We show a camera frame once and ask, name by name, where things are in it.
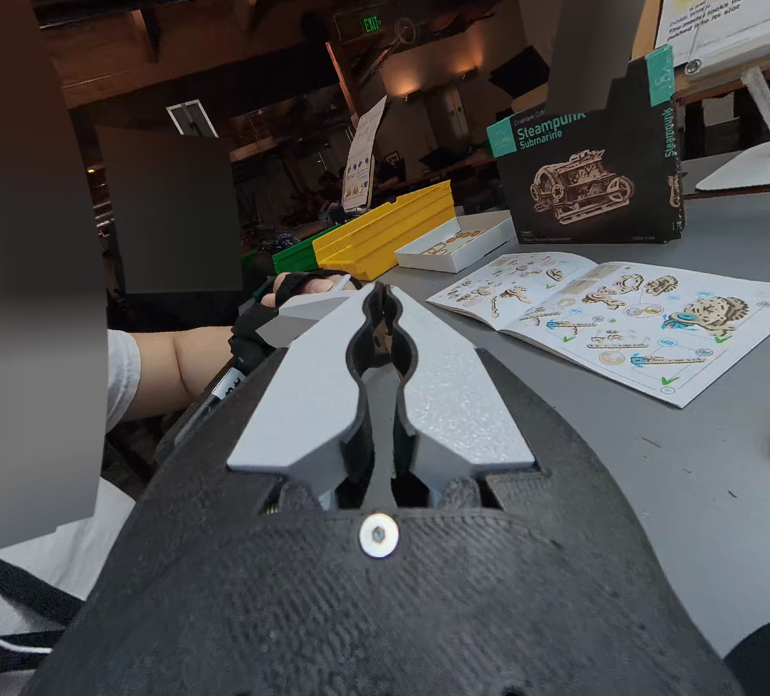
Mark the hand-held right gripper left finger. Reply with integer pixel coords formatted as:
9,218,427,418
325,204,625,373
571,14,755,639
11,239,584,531
226,281,385,498

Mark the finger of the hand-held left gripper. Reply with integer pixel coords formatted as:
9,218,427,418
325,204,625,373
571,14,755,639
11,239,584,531
257,276,365,349

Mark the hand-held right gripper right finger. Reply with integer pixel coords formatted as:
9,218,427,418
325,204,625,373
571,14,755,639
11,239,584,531
385,287,537,495

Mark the small wooden gear assembly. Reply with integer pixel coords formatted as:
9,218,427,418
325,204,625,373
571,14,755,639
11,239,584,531
368,311,398,369

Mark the person's left forearm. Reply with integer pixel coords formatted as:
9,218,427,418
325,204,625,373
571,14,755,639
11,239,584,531
107,326,238,423

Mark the grey desk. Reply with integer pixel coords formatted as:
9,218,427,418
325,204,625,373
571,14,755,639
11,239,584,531
337,154,770,657

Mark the person's left hand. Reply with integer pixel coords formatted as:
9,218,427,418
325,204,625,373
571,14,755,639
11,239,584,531
230,270,363,371

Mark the green plastic bin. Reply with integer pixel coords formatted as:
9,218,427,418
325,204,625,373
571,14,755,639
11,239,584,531
272,223,340,276

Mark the yellow plastic bin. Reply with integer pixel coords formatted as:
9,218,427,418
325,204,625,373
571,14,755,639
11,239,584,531
385,180,453,215
313,199,456,282

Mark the white shallow cardboard tray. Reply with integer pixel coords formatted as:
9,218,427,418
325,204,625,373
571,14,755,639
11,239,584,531
394,210,517,274

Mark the white instruction booklet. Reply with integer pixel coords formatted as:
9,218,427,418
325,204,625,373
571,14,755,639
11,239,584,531
426,252,770,409

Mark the pile of wooden rings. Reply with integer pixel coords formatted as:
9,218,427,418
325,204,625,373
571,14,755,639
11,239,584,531
421,229,482,256

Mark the wooden board instruction sign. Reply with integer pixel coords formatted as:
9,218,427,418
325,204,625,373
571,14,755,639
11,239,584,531
342,95,389,212

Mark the person's white shirt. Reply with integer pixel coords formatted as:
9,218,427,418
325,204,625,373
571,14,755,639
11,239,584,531
0,329,142,696

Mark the white framed panel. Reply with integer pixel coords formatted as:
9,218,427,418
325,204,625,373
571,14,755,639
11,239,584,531
167,100,219,138

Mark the black model kit box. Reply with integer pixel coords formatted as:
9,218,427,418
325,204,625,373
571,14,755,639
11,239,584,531
486,43,687,244

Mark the green exit sign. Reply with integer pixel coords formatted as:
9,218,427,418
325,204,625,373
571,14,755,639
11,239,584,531
334,10,386,41

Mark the white flat stand base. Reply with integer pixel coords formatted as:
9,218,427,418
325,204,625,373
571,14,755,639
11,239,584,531
697,144,770,193

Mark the black shoulder strap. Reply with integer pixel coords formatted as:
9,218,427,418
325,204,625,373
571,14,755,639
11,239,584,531
0,558,85,673

